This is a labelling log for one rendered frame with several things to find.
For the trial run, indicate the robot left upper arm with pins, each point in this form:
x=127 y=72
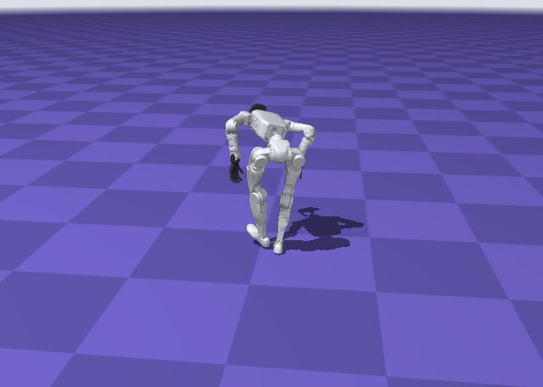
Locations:
x=243 y=118

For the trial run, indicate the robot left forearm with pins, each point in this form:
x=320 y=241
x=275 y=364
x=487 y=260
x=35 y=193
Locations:
x=233 y=144

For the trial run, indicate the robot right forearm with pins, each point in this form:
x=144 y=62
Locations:
x=305 y=143

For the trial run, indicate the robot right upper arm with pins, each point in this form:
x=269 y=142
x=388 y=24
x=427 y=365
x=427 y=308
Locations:
x=309 y=131

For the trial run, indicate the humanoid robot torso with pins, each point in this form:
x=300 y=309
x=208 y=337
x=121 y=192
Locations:
x=271 y=128

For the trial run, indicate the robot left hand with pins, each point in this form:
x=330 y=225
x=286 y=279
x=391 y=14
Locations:
x=234 y=176

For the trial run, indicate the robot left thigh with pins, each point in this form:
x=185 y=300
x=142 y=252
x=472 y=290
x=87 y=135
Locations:
x=255 y=170

